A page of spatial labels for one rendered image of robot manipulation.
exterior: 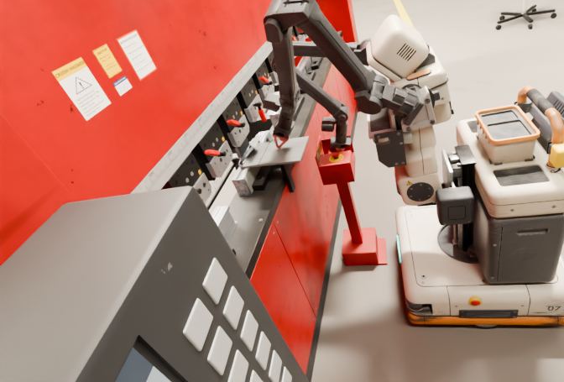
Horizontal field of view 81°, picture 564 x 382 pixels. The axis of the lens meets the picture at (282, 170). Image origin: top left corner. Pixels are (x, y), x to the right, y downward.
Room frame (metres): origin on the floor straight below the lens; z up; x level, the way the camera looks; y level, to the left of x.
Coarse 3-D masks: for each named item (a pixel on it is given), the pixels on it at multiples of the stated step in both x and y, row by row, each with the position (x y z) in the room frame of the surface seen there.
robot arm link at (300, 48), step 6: (294, 42) 1.44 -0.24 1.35; (300, 42) 1.44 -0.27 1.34; (306, 42) 1.43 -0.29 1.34; (312, 42) 1.42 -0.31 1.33; (354, 42) 1.37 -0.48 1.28; (360, 42) 1.39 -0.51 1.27; (294, 48) 1.43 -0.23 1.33; (300, 48) 1.42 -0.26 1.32; (306, 48) 1.41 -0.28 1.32; (312, 48) 1.40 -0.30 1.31; (318, 48) 1.39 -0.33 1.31; (354, 48) 1.32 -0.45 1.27; (294, 54) 1.43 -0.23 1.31; (300, 54) 1.42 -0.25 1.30; (306, 54) 1.41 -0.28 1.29; (312, 54) 1.40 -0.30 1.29; (318, 54) 1.39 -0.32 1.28; (360, 54) 1.30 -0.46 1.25; (366, 54) 1.29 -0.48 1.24; (360, 60) 1.30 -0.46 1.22; (366, 60) 1.29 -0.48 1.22
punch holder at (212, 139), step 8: (216, 128) 1.14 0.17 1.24; (208, 136) 1.08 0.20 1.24; (216, 136) 1.12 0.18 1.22; (200, 144) 1.03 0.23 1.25; (208, 144) 1.06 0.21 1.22; (216, 144) 1.10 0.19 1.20; (224, 144) 1.14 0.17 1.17; (192, 152) 1.05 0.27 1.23; (200, 152) 1.03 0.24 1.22; (200, 160) 1.04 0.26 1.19; (208, 160) 1.03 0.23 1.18; (216, 160) 1.06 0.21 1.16; (224, 160) 1.10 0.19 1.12; (208, 168) 1.03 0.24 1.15; (216, 168) 1.04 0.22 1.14; (224, 168) 1.08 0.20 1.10; (208, 176) 1.05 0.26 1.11; (216, 176) 1.03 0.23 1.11
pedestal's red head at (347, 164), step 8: (320, 136) 1.51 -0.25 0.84; (328, 144) 1.50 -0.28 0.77; (328, 152) 1.47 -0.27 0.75; (344, 152) 1.37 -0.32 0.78; (352, 152) 1.45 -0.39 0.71; (320, 160) 1.38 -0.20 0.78; (328, 160) 1.35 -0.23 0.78; (344, 160) 1.30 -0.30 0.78; (352, 160) 1.35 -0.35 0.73; (320, 168) 1.33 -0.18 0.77; (328, 168) 1.32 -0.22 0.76; (336, 168) 1.30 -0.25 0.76; (344, 168) 1.29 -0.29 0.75; (352, 168) 1.30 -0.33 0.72; (328, 176) 1.32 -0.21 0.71; (336, 176) 1.31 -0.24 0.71; (344, 176) 1.29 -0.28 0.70; (352, 176) 1.27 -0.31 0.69; (328, 184) 1.32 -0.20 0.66
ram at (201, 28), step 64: (0, 0) 0.76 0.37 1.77; (64, 0) 0.88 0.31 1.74; (128, 0) 1.05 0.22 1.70; (192, 0) 1.32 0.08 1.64; (256, 0) 1.83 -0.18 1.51; (0, 64) 0.69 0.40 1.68; (64, 64) 0.79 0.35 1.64; (128, 64) 0.94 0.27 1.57; (192, 64) 1.18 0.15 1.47; (256, 64) 1.60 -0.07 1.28; (64, 128) 0.71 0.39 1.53; (128, 128) 0.84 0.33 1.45; (128, 192) 0.74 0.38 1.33
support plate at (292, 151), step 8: (264, 144) 1.33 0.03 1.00; (272, 144) 1.31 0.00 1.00; (288, 144) 1.26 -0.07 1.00; (296, 144) 1.23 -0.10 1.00; (304, 144) 1.21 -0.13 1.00; (256, 152) 1.30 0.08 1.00; (272, 152) 1.25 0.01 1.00; (280, 152) 1.22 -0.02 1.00; (288, 152) 1.20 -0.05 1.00; (296, 152) 1.17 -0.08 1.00; (248, 160) 1.25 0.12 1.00; (256, 160) 1.23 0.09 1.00; (264, 160) 1.20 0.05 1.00; (272, 160) 1.18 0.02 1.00; (280, 160) 1.16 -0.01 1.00; (288, 160) 1.13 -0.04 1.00; (296, 160) 1.11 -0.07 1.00
